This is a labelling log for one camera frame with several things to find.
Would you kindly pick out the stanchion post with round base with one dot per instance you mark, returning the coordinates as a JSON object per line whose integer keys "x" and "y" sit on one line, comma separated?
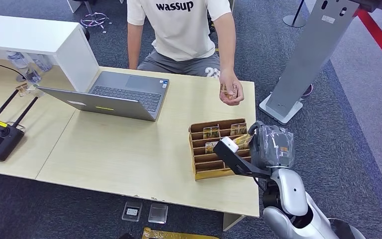
{"x": 294, "y": 19}

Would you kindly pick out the dark barrier post head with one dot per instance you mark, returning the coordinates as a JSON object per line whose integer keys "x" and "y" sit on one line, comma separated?
{"x": 380, "y": 5}

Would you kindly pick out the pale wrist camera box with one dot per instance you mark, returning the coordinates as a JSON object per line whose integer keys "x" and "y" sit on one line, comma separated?
{"x": 230, "y": 144}

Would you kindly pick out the person's left forearm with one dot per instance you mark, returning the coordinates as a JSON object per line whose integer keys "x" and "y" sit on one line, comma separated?
{"x": 228, "y": 56}

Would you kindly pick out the hotel key card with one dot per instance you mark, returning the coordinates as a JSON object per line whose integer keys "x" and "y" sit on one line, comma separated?
{"x": 243, "y": 141}
{"x": 210, "y": 147}
{"x": 238, "y": 129}
{"x": 211, "y": 132}

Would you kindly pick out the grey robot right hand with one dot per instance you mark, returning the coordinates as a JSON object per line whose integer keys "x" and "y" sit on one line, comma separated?
{"x": 271, "y": 146}

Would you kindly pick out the grey open laptop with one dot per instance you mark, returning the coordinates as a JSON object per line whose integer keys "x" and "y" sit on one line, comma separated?
{"x": 128, "y": 95}

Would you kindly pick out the beige desk leg panel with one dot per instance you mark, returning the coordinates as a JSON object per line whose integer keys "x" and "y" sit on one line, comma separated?
{"x": 232, "y": 221}

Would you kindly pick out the white desk riser shelf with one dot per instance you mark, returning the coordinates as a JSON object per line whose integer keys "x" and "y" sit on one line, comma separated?
{"x": 29, "y": 34}

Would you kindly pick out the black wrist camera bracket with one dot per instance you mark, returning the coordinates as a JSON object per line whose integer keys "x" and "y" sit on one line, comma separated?
{"x": 240, "y": 165}

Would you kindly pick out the chrome office chair base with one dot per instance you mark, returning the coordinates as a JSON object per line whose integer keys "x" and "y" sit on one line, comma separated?
{"x": 94, "y": 18}

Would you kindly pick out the person's right forearm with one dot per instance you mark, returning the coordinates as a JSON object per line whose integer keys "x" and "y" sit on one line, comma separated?
{"x": 134, "y": 56}

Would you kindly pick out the clear plastic water bottle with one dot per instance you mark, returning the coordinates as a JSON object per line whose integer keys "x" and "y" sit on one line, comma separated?
{"x": 19, "y": 62}
{"x": 42, "y": 62}

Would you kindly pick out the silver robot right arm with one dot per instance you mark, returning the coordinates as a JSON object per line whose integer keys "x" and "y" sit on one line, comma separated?
{"x": 291, "y": 198}

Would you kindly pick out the clear plastic case with insert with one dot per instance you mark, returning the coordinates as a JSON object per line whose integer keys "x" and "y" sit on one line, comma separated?
{"x": 132, "y": 211}

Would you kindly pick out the red barrier belt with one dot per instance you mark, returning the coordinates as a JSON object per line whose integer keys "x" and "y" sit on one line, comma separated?
{"x": 380, "y": 39}

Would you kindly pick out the empty clear plastic case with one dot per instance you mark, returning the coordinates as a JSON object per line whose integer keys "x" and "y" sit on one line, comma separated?
{"x": 158, "y": 213}

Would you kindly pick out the wooden slotted card holder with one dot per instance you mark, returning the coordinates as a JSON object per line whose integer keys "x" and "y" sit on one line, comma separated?
{"x": 199, "y": 155}

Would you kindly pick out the person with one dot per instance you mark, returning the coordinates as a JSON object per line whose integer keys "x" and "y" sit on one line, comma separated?
{"x": 181, "y": 29}

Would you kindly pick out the person's left hand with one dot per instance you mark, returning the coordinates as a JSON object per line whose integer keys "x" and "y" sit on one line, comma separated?
{"x": 238, "y": 92}

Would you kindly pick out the gold foil sheet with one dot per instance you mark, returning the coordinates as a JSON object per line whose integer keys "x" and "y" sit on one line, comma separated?
{"x": 174, "y": 235}

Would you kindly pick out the grey slanted kiosk stand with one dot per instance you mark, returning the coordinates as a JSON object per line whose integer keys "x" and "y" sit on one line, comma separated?
{"x": 309, "y": 56}

